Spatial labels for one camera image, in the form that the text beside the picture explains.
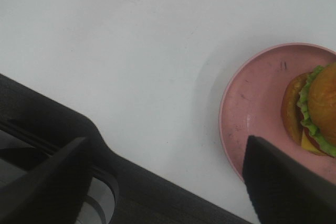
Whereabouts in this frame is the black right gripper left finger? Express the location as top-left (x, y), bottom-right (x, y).
top-left (1, 137), bottom-right (92, 223)

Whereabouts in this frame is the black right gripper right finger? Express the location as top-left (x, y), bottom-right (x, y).
top-left (242, 135), bottom-right (335, 223)

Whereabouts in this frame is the toy burger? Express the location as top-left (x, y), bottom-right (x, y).
top-left (281, 63), bottom-right (335, 158)

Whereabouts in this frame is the pink round plate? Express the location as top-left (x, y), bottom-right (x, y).
top-left (219, 43), bottom-right (335, 183)

